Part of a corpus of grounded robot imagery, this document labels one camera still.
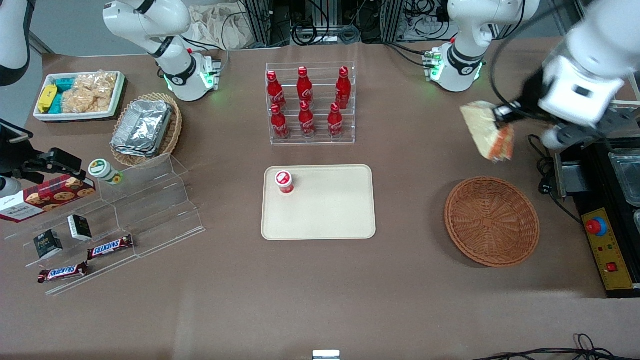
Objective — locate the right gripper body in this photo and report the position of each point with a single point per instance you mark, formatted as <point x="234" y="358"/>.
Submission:
<point x="11" y="156"/>

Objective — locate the triangle sandwich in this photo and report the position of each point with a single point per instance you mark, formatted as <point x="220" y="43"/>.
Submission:
<point x="485" y="131"/>

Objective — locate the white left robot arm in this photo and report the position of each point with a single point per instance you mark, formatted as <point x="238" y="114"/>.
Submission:
<point x="465" y="55"/>

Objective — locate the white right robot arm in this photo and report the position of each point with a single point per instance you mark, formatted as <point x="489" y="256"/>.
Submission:
<point x="180" y="67"/>

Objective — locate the light wicker basket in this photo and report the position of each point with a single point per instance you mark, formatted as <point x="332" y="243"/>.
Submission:
<point x="172" y="125"/>

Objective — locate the brown round wicker basket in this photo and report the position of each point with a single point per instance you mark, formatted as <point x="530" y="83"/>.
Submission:
<point x="492" y="222"/>

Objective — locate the cream plastic tray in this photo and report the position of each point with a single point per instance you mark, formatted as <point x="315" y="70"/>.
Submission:
<point x="325" y="210"/>

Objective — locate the green lidded white jar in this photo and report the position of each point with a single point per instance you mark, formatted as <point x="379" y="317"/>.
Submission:
<point x="102" y="169"/>

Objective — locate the red tartan cookie box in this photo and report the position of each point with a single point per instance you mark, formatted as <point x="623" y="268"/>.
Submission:
<point x="47" y="197"/>

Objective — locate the white plastic snack bin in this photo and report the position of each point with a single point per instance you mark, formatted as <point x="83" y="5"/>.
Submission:
<point x="80" y="116"/>

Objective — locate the teal snack packet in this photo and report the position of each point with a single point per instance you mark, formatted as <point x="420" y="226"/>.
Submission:
<point x="64" y="83"/>
<point x="56" y="105"/>

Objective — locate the yellow snack packet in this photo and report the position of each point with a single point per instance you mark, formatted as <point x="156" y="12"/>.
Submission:
<point x="47" y="98"/>

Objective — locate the foil food container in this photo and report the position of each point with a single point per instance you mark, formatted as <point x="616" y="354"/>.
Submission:
<point x="131" y="150"/>
<point x="142" y="122"/>

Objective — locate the small black carton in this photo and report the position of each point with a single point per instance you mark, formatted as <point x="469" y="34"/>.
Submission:
<point x="48" y="244"/>
<point x="80" y="227"/>

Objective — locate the clear rice cracker bag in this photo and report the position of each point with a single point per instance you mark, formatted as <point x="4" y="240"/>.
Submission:
<point x="92" y="92"/>

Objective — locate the Snickers chocolate bar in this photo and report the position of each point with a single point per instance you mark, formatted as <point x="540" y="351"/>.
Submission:
<point x="62" y="272"/>
<point x="110" y="247"/>

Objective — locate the clear metal-rimmed pan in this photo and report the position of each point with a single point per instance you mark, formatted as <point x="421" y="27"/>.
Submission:
<point x="627" y="177"/>

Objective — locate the clear acrylic stepped shelf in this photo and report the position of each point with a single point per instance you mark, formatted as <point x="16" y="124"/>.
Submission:
<point x="150" y="210"/>

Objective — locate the black machine housing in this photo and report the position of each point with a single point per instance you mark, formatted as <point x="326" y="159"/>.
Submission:
<point x="600" y="195"/>

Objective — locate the red emergency stop button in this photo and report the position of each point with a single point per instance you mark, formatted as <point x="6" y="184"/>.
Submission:
<point x="596" y="226"/>

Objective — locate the yellow control panel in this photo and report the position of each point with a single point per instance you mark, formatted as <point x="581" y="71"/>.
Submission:
<point x="617" y="250"/>

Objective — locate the red cola bottle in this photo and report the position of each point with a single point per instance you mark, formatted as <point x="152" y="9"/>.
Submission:
<point x="279" y="124"/>
<point x="343" y="89"/>
<point x="306" y="121"/>
<point x="274" y="91"/>
<point x="335" y="122"/>
<point x="304" y="87"/>

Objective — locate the beige cloth bag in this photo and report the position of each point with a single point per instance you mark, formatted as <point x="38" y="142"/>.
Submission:
<point x="217" y="27"/>

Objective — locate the clear acrylic bottle rack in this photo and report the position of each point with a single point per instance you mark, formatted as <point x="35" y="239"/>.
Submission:
<point x="310" y="135"/>

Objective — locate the red white lidded cup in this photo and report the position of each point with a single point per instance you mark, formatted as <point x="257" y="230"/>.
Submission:
<point x="284" y="181"/>

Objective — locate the small white device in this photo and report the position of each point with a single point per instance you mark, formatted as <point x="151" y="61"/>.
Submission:
<point x="326" y="355"/>

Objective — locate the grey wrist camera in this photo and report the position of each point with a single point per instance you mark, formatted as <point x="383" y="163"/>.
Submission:
<point x="565" y="136"/>
<point x="7" y="186"/>

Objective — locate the aluminium frame post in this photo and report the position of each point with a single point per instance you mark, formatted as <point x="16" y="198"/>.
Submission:
<point x="257" y="20"/>
<point x="392" y="17"/>

